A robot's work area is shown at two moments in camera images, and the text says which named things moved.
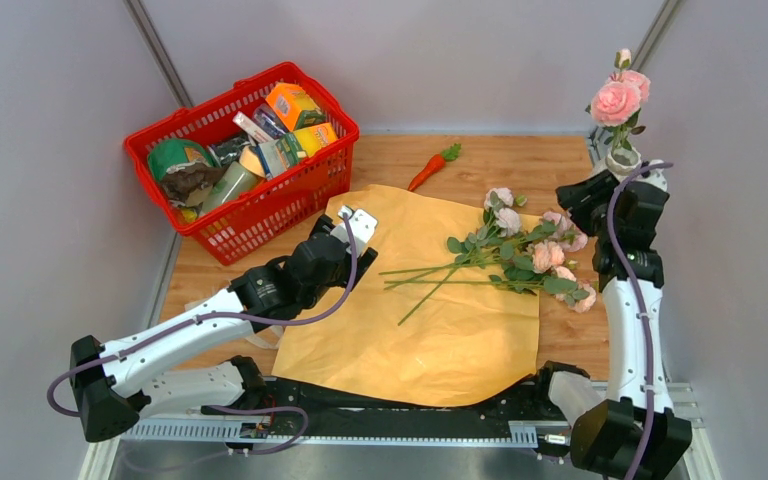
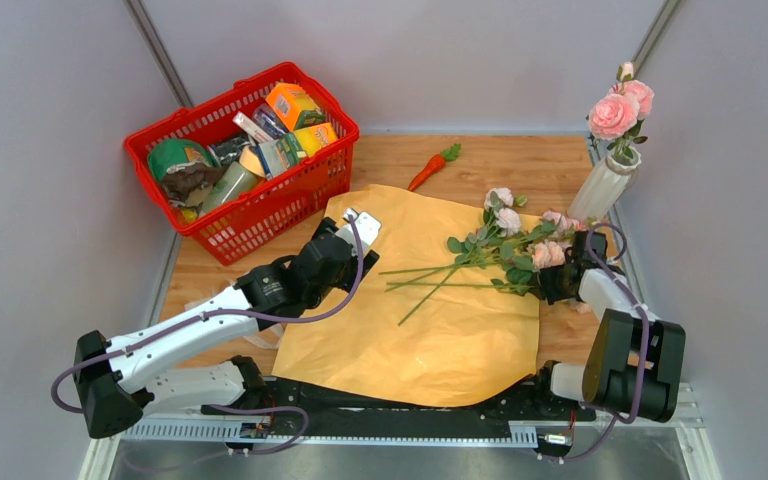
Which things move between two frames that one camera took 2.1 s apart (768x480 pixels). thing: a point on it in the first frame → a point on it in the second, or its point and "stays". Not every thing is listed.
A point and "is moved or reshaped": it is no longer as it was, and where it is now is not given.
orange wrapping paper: x=420 y=325 stays
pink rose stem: x=617 y=102 is moved or reshaped
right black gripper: x=594 y=187 → x=546 y=287
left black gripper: x=363 y=262 stays
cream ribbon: x=269 y=336 stays
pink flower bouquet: x=496 y=253 stays
